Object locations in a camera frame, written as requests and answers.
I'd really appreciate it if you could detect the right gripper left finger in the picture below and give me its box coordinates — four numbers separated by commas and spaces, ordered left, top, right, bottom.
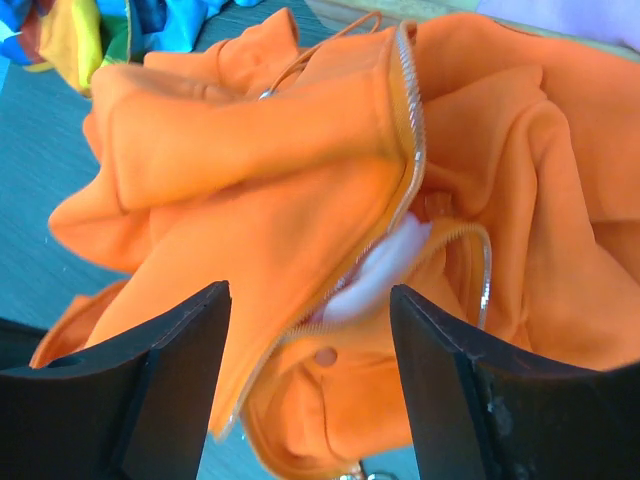
1, 282, 231, 479

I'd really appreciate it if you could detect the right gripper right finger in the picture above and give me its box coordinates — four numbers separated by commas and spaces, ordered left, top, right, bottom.
390, 285, 639, 479

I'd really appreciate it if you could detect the orange zip jacket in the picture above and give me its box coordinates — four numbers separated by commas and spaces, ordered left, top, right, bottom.
31, 9, 639, 479

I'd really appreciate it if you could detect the multicolour crumpled cloth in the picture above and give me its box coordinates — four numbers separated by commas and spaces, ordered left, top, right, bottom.
1, 0, 144, 97

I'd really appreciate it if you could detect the light blue shirt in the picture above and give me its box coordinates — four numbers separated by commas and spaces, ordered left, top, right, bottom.
94, 0, 281, 55

